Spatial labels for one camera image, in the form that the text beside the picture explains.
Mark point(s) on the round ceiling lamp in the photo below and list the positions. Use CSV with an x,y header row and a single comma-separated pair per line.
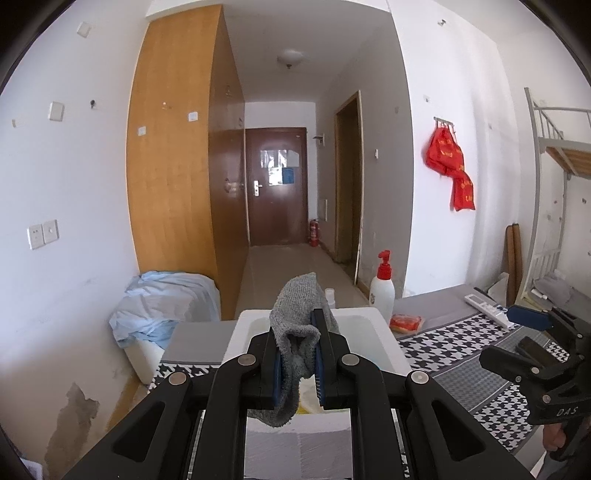
x,y
291,57

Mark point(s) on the grey pillow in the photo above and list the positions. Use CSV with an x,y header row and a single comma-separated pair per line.
x,y
554,288

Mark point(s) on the red cloth bag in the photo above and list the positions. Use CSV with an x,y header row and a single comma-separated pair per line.
x,y
463,191
444,152

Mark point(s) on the white pump bottle red pump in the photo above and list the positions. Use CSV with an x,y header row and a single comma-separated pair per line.
x,y
382,295

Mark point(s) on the black smartphone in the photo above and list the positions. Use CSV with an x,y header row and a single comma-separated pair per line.
x,y
531,346

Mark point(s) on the wooden side door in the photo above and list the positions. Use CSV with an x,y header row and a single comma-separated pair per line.
x,y
348,184

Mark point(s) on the light blue bedsheet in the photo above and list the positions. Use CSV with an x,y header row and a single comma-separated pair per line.
x,y
157,300

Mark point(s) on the person's right hand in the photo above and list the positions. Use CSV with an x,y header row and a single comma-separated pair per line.
x,y
551,436

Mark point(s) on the wooden wardrobe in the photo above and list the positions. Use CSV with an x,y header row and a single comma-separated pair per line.
x,y
175,184

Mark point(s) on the red fire extinguisher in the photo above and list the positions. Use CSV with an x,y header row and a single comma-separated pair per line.
x,y
314,233

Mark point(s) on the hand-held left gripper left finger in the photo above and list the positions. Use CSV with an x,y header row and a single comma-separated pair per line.
x,y
276,378

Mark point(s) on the leaning wooden boards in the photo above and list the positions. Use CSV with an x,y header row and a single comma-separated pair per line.
x,y
515,258

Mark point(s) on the blue paper door notice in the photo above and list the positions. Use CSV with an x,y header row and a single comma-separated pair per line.
x,y
288,175

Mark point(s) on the grey houndstooth tablecloth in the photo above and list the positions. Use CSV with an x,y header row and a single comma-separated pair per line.
x,y
461,364

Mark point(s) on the orange snack packet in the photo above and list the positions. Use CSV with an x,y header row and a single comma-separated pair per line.
x,y
406,323

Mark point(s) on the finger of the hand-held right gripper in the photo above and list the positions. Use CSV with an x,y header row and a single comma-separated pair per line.
x,y
526,316
505,362

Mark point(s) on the white remote control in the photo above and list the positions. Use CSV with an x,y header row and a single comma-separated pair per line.
x,y
485,307

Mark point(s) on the white paper door notice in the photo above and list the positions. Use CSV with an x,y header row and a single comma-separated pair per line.
x,y
277,158

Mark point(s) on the metal wall hook rack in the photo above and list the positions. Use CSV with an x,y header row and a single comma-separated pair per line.
x,y
444,121

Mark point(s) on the clear plastic bottle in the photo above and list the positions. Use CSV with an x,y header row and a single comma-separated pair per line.
x,y
329,297

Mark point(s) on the white foam box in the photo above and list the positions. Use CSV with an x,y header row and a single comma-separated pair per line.
x,y
390,346

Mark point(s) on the dark brown entrance door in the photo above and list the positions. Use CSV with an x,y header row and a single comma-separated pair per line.
x,y
277,217

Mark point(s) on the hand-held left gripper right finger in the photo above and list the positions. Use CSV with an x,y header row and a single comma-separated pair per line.
x,y
320,369

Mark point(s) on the grey sock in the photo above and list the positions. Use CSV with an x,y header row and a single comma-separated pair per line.
x,y
295,323

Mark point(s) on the white metal bunk bed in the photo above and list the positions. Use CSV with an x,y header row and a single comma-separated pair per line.
x,y
575,159

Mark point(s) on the white plastic bag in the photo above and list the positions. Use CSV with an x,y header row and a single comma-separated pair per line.
x,y
498,286

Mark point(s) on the white storage box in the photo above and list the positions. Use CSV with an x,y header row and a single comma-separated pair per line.
x,y
147,362

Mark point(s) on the person's right forearm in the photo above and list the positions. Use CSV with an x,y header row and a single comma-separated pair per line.
x,y
568,470

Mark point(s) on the white wall switch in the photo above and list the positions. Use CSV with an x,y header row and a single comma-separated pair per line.
x,y
56,111
84,28

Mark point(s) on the yellow foam net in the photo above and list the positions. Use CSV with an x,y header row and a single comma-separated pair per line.
x,y
305,409

